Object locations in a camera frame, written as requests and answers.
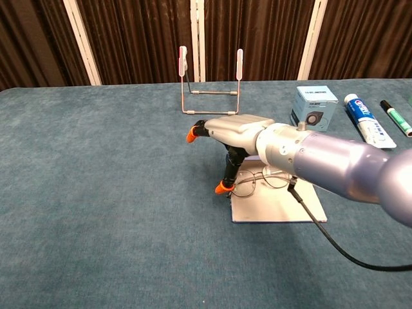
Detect blue white toothpaste tube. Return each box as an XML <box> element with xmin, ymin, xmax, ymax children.
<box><xmin>343</xmin><ymin>93</ymin><xmax>397</xmax><ymax>149</ymax></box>

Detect thin wire eyeglasses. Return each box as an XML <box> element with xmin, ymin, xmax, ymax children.
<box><xmin>230</xmin><ymin>167</ymin><xmax>292</xmax><ymax>198</ymax></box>

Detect green marker pen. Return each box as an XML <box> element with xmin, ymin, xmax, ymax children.
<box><xmin>380</xmin><ymin>99</ymin><xmax>412</xmax><ymax>138</ymax></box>

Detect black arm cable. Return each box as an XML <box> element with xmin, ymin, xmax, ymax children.
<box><xmin>287</xmin><ymin>176</ymin><xmax>412</xmax><ymax>272</ymax></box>

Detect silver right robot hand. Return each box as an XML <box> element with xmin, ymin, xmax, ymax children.
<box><xmin>185</xmin><ymin>113</ymin><xmax>276</xmax><ymax>196</ymax></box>

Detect wire display stand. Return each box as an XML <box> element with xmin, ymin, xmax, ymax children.
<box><xmin>178</xmin><ymin>46</ymin><xmax>244</xmax><ymax>117</ymax></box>

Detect small blue speaker box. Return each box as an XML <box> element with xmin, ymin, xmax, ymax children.
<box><xmin>290</xmin><ymin>85</ymin><xmax>339</xmax><ymax>133</ymax></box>

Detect white partition post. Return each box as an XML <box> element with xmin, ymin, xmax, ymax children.
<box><xmin>189</xmin><ymin>0</ymin><xmax>207</xmax><ymax>83</ymax></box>
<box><xmin>296</xmin><ymin>0</ymin><xmax>328</xmax><ymax>81</ymax></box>
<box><xmin>62</xmin><ymin>0</ymin><xmax>103</xmax><ymax>86</ymax></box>

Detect blue table cloth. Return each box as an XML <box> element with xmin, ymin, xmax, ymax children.
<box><xmin>0</xmin><ymin>78</ymin><xmax>412</xmax><ymax>309</ymax></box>

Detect dark brown curtain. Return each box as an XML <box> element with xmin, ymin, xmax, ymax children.
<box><xmin>0</xmin><ymin>0</ymin><xmax>412</xmax><ymax>92</ymax></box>

